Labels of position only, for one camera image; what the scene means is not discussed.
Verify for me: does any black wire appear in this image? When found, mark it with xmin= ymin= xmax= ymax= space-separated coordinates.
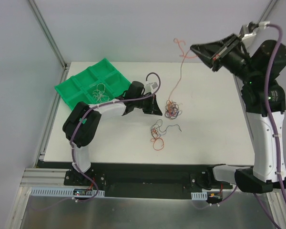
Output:
xmin=154 ymin=119 xmax=183 ymax=136

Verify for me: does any white wire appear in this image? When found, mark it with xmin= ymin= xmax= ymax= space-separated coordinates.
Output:
xmin=92 ymin=83 xmax=110 ymax=101

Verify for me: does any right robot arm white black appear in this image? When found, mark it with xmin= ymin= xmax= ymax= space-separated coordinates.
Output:
xmin=190 ymin=34 xmax=286 ymax=194

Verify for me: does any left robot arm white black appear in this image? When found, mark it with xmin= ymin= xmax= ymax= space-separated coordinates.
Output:
xmin=62 ymin=81 xmax=163 ymax=186

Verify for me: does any green compartment tray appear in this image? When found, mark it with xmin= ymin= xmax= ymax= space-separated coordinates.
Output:
xmin=55 ymin=58 xmax=131 ymax=110

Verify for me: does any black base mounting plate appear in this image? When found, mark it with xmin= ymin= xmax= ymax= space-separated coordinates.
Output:
xmin=63 ymin=162 xmax=239 ymax=198

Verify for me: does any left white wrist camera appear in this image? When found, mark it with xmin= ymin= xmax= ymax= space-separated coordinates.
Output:
xmin=144 ymin=82 xmax=158 ymax=94

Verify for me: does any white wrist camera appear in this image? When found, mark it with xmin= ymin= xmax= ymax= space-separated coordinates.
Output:
xmin=144 ymin=82 xmax=158 ymax=94
xmin=240 ymin=21 xmax=270 ymax=48

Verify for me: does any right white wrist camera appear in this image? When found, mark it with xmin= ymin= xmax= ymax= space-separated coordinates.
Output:
xmin=240 ymin=21 xmax=270 ymax=48

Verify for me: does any right aluminium frame post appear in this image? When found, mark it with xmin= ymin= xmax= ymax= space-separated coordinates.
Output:
xmin=257 ymin=0 xmax=279 ymax=23

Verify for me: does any aluminium frame post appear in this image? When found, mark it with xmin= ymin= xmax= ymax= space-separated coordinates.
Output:
xmin=27 ymin=0 xmax=68 ymax=70
xmin=257 ymin=0 xmax=279 ymax=23

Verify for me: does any left aluminium frame post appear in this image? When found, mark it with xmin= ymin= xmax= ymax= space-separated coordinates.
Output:
xmin=27 ymin=0 xmax=68 ymax=70

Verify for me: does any right white cable duct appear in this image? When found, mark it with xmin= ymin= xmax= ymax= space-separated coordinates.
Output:
xmin=191 ymin=191 xmax=208 ymax=201

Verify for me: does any white cable duct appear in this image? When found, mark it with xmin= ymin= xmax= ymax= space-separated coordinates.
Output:
xmin=31 ymin=187 xmax=105 ymax=198
xmin=191 ymin=191 xmax=208 ymax=201

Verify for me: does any left white cable duct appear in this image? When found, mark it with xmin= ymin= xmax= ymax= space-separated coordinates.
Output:
xmin=31 ymin=187 xmax=105 ymax=198

